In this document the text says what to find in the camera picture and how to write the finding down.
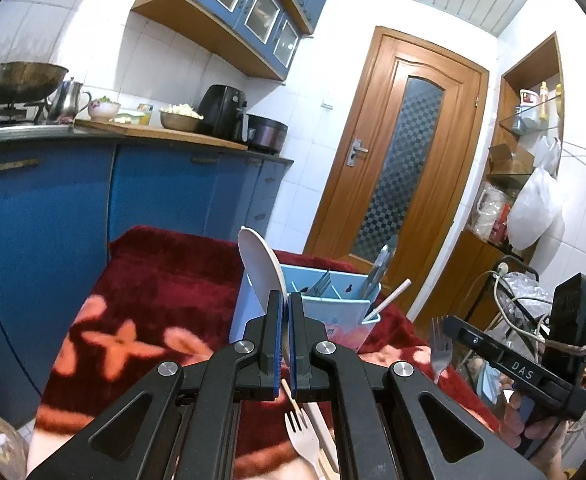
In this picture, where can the wooden counter board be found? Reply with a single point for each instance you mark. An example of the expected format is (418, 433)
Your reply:
(163, 132)

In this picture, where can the floral bowl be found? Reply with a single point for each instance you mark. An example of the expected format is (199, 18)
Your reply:
(104, 110)

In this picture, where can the yellow jar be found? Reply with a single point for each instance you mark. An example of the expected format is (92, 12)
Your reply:
(145, 115)

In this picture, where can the cardboard box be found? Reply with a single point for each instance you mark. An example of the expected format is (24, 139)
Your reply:
(510, 160)

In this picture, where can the metal wok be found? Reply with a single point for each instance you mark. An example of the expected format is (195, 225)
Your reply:
(20, 82)

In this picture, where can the dark rice cooker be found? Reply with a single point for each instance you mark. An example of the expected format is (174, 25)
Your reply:
(268, 135)

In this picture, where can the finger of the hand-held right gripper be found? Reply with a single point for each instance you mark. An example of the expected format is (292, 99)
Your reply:
(473, 340)

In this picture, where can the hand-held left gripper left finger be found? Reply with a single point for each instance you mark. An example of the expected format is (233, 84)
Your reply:
(275, 340)

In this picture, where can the blue kitchen cabinets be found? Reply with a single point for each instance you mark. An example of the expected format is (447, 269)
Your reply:
(48, 220)

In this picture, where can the metal bowl of food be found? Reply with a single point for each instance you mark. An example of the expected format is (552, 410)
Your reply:
(180, 120)

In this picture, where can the metal fork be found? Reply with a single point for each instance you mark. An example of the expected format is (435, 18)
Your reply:
(441, 355)
(318, 285)

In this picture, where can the black air fryer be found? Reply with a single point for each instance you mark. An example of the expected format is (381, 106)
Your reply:
(220, 110)

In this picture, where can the wooden door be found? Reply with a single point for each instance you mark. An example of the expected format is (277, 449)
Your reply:
(343, 200)

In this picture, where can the cream fork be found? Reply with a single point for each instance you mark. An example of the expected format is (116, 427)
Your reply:
(303, 440)

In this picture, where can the white chopstick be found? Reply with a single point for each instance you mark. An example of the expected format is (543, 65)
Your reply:
(388, 300)

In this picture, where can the person's right hand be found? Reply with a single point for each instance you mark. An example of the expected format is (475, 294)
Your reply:
(510, 420)

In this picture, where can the steel jug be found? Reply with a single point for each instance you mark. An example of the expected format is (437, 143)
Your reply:
(68, 102)

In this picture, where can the white plastic jug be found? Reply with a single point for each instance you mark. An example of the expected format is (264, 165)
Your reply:
(490, 210)

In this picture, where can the red floral blanket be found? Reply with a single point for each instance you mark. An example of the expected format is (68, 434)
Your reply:
(163, 280)

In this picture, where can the blue plastic utensil holder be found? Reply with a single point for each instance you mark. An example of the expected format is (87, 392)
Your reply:
(353, 330)

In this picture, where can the gas stove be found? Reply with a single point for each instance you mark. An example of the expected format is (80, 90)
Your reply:
(8, 117)

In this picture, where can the wooden wall shelf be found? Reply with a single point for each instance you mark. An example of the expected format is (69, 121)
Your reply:
(453, 270)

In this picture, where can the blue wall cabinet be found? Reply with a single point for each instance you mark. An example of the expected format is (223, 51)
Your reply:
(253, 10)

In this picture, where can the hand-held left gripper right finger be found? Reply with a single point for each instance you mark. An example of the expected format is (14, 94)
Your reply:
(295, 340)

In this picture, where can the white spoon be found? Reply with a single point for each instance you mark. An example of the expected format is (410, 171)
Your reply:
(260, 270)

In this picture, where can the white plastic bag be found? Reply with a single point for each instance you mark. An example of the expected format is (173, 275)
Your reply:
(535, 205)

